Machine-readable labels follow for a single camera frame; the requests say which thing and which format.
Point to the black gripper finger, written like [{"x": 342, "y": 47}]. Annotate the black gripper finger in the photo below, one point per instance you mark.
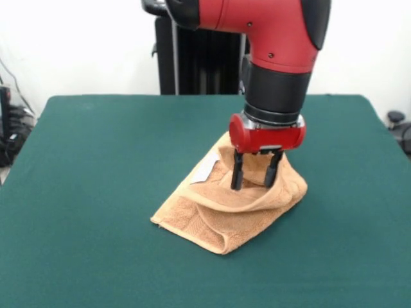
[
  {"x": 237, "y": 173},
  {"x": 273, "y": 170}
]

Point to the dark green table cloth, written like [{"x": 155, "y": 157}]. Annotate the dark green table cloth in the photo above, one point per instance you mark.
[{"x": 80, "y": 160}]

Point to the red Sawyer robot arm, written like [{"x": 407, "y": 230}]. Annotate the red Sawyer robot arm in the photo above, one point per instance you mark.
[{"x": 273, "y": 32}]

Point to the tan terry towel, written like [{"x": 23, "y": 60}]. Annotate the tan terry towel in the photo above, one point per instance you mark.
[{"x": 218, "y": 218}]

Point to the grey black office chair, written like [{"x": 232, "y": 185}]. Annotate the grey black office chair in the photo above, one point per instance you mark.
[{"x": 395, "y": 117}]

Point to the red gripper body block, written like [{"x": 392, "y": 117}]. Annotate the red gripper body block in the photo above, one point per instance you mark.
[{"x": 269, "y": 139}]

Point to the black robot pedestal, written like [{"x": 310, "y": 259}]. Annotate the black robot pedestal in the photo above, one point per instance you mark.
[{"x": 199, "y": 64}]

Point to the black equipment box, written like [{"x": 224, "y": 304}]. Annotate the black equipment box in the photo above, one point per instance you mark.
[{"x": 6, "y": 112}]

